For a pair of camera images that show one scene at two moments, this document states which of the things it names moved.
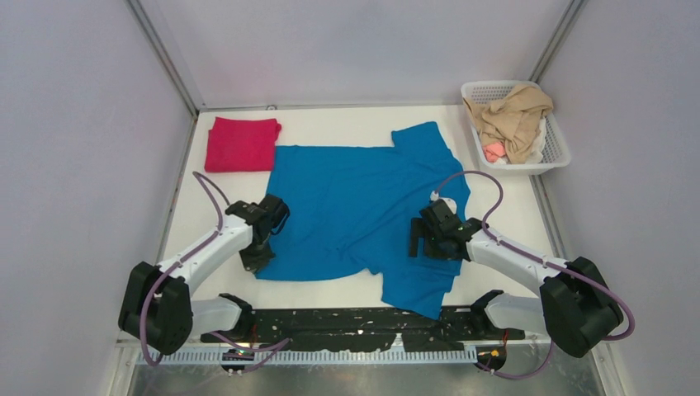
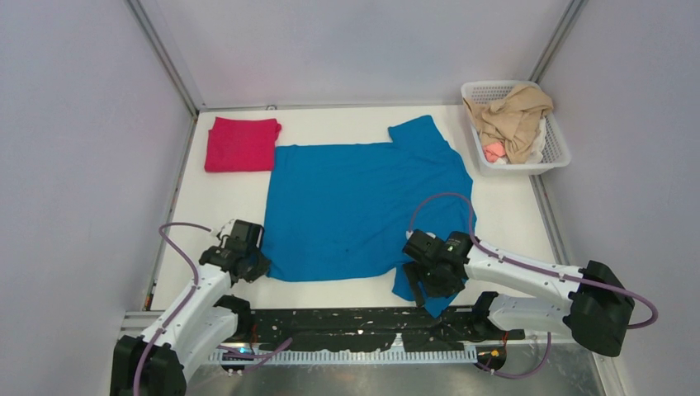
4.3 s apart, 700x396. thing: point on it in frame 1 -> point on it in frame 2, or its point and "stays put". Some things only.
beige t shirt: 514,119 stays put
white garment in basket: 536,156 stays put
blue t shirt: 352,209 stays put
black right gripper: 420,228 -> 453,285
